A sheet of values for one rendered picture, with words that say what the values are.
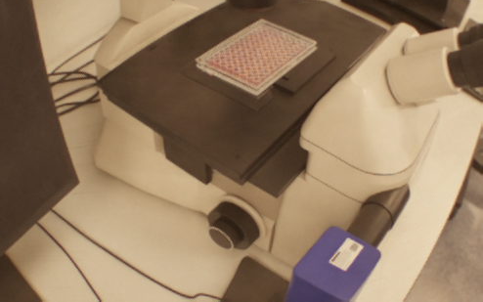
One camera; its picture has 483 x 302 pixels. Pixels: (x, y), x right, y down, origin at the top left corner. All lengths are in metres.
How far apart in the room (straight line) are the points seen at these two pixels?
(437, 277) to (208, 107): 1.24
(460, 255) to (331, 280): 1.34
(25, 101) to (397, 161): 0.35
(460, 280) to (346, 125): 1.28
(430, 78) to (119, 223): 0.47
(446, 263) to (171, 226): 1.18
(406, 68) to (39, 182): 0.37
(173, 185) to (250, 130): 0.20
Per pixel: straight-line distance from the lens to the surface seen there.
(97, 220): 0.69
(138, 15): 0.66
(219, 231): 0.58
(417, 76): 0.41
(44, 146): 0.45
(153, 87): 0.55
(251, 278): 0.60
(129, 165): 0.69
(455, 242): 1.72
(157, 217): 0.68
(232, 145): 0.47
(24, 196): 0.46
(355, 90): 0.41
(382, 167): 0.43
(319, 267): 0.39
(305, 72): 0.55
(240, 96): 0.52
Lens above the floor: 1.29
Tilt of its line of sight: 45 degrees down
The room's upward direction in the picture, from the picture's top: 1 degrees clockwise
